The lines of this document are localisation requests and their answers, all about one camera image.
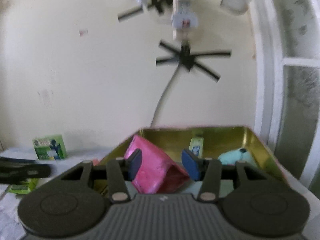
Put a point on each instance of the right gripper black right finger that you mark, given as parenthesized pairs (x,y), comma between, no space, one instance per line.
(204,170)

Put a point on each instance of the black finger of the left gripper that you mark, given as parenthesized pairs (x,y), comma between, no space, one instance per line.
(14,171)

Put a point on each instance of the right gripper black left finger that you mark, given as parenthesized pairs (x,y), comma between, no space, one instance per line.
(120,170)

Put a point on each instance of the green shoe wipes packet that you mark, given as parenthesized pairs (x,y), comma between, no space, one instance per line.
(24,187)

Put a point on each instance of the green medicine box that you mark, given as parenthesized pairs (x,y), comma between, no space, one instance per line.
(50,147)

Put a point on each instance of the light blue cloth item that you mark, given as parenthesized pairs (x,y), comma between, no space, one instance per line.
(241,154)

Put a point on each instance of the small green-white packet in tin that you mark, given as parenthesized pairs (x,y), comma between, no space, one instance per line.
(196,146)

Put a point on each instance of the pink biscuit tin box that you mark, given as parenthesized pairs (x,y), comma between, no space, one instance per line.
(217,140)

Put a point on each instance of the pink glitter pouch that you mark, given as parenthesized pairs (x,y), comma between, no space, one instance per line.
(158,173)

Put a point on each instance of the white power strip on wall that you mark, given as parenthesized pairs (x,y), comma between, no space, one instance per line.
(183,19)

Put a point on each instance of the white window frame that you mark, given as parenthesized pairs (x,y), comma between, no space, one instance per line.
(286,34)

